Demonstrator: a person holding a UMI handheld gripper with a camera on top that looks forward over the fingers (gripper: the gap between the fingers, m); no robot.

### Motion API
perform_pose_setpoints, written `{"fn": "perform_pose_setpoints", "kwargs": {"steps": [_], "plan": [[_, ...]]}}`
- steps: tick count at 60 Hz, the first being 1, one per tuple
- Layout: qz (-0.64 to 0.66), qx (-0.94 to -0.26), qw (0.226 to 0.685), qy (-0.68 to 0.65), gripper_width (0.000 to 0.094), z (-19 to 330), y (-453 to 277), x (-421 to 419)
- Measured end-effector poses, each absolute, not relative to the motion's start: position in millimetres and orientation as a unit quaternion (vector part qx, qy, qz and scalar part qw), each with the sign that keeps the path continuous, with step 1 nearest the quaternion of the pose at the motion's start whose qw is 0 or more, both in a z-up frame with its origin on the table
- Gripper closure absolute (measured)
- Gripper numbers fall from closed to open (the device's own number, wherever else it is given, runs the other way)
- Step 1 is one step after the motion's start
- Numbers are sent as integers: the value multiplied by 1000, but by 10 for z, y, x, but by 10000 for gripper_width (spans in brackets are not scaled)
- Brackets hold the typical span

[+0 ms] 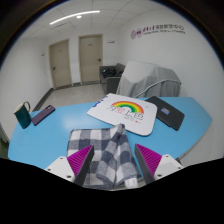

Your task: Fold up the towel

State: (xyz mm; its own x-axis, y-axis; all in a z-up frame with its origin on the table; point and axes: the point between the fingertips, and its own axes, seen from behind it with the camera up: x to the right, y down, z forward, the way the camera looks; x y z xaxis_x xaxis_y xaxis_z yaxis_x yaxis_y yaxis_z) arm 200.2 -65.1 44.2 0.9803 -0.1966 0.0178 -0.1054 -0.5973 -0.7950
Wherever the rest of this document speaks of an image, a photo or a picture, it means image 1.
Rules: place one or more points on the grey sofa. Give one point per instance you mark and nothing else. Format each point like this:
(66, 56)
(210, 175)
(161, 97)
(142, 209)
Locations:
(111, 85)

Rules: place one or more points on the grey cloth-covered furniture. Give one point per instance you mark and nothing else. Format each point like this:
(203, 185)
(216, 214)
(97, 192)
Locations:
(150, 81)

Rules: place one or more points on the dark green mug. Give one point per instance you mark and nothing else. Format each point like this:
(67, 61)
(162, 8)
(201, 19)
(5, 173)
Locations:
(23, 116)

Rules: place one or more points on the wall sign lettering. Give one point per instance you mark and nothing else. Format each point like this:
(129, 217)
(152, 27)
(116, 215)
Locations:
(156, 31)

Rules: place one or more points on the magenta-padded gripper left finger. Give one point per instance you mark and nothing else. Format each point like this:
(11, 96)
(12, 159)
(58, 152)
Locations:
(60, 166)

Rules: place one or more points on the blue white checked towel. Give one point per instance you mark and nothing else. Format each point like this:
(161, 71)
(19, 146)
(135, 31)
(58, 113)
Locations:
(111, 156)

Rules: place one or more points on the black bag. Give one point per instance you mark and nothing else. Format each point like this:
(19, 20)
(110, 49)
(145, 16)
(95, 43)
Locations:
(109, 72)

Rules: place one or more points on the beige door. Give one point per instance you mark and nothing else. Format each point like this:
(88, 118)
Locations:
(60, 64)
(90, 59)

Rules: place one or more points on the purple smartphone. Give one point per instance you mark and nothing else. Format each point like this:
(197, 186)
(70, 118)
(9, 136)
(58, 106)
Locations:
(43, 115)

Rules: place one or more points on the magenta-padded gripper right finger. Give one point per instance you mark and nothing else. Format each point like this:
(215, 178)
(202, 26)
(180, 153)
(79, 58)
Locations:
(168, 165)

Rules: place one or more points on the white rainbow-print mouse pad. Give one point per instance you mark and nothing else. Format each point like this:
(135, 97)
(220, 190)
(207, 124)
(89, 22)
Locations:
(125, 115)

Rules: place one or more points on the long ceiling light strip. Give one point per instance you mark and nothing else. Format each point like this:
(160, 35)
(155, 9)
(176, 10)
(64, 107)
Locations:
(75, 16)

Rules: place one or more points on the small round ceiling light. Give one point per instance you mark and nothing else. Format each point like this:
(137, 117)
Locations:
(79, 16)

